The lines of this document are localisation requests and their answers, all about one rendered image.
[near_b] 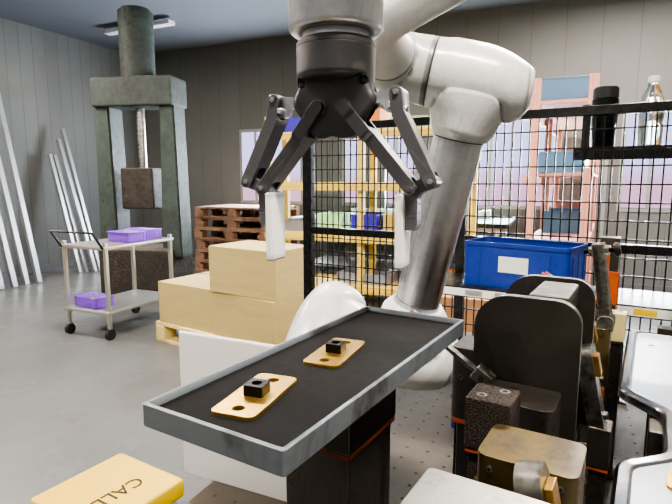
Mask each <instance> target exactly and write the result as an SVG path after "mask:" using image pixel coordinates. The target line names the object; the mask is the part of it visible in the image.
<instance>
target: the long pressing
mask: <svg viewBox="0 0 672 504"><path fill-rule="evenodd" d="M649 345H651V346H649ZM618 396H619V397H620V398H621V399H622V400H624V401H625V402H627V403H629V404H631V405H633V406H635V407H637V408H638V409H640V410H642V411H644V412H646V413H648V414H650V415H652V416H653V417H655V418H657V419H658V420H659V421H660V422H661V424H662V449H663V452H662V453H661V454H659V455H656V456H649V457H642V458H636V459H628V460H625V461H622V462H620V463H618V464H617V465H616V467H615V469H614V476H613V483H612V490H611V498H610V504H672V490H670V489H668V488H667V482H666V475H667V472H668V471H671V472H672V336H667V335H659V334H651V333H644V332H641V331H638V330H632V331H630V332H628V335H627V340H626V346H625V351H624V357H623V363H622V368H621V374H620V380H619V385H618Z"/></svg>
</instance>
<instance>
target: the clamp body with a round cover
mask: <svg viewBox="0 0 672 504"><path fill-rule="evenodd" d="M586 455H587V448H586V447H585V446H584V445H583V444H581V443H578V442H575V441H571V440H566V439H562V438H558V437H554V436H550V435H546V434H541V433H537V432H533V431H529V430H525V429H521V428H516V427H512V426H508V425H503V424H497V425H494V426H493V427H492V428H491V430H490V431H489V433H488V434H487V436H486V437H485V439H484V440H483V442H482V444H481V445H480V447H479V448H478V464H477V476H475V477H474V481H478V482H481V483H484V484H487V485H491V486H494V487H497V488H501V489H504V490H507V491H510V492H514V487H513V472H514V466H515V463H516V461H517V460H530V461H543V462H546V463H547V465H548V469H549V473H550V476H551V477H556V478H557V482H558V488H559V494H560V500H561V504H583V497H584V483H585V469H586Z"/></svg>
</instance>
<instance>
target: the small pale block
mask: <svg viewBox="0 0 672 504"><path fill-rule="evenodd" d="M612 312H613V313H614V314H615V316H616V320H615V325H614V331H613V332H612V333H611V346H610V359H609V372H608V381H607V386H605V389H604V394H603V404H604V410H605V411H607V412H608V413H609V420H611V421H613V434H612V446H611V459H610V465H609V470H608V474H606V478H607V479H610V480H613V476H614V469H615V468H613V457H614V444H615V432H616V419H617V406H618V385H619V380H620V368H621V356H622V345H624V341H625V333H626V321H627V311H621V310H612Z"/></svg>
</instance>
